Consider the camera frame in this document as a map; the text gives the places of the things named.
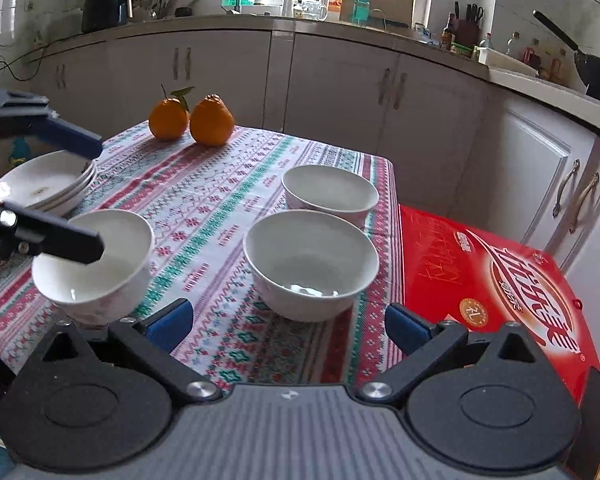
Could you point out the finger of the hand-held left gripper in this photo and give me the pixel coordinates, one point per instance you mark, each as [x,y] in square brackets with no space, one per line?
[75,137]
[75,247]

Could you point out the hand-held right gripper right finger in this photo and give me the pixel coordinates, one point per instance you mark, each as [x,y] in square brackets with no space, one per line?
[405,327]

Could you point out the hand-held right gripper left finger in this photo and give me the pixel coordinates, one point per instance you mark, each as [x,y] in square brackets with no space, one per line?
[170,325]

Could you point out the white ceramic bowl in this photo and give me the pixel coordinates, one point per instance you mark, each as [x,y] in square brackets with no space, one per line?
[105,260]
[310,260]
[330,192]

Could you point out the white floral plate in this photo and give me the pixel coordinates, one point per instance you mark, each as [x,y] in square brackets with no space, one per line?
[35,180]
[67,208]
[86,186]

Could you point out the orange with green leaf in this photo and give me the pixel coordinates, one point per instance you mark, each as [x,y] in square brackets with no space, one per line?
[167,120]

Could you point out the red cardboard gift box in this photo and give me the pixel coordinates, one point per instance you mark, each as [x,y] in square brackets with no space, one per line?
[480,270]

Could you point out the patterned tablecloth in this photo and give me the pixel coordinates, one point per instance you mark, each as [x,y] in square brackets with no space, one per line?
[205,200]

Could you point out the black air fryer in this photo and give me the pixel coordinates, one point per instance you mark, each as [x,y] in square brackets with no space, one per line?
[104,5]

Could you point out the bumpy orange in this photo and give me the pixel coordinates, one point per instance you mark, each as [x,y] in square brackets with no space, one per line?
[211,122]

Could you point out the utensil holder with utensils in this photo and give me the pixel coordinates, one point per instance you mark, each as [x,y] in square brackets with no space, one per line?
[147,7]

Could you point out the small dark pan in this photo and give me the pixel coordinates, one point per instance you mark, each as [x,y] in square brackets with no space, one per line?
[187,9]

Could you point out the white kitchen cabinets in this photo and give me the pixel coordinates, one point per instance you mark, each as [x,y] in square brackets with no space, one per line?
[340,90]

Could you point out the glass pitcher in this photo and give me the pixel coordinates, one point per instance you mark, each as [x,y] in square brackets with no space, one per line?
[311,10]

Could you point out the white plastic tray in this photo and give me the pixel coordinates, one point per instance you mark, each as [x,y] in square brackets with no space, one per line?
[505,60]

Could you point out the dark sauce bottle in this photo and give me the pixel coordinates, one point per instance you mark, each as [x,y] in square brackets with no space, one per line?
[447,35]

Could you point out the clear glass bottle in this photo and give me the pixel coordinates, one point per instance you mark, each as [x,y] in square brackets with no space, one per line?
[513,45]

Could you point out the knife block with knives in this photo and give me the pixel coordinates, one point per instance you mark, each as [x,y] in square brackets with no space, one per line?
[467,27]

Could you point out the green water bottle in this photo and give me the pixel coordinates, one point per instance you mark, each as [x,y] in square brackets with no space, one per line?
[361,7]

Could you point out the black wok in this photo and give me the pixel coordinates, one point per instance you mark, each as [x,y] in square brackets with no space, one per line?
[597,72]

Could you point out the brown cardboard box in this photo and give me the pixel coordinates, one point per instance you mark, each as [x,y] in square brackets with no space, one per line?
[387,5]

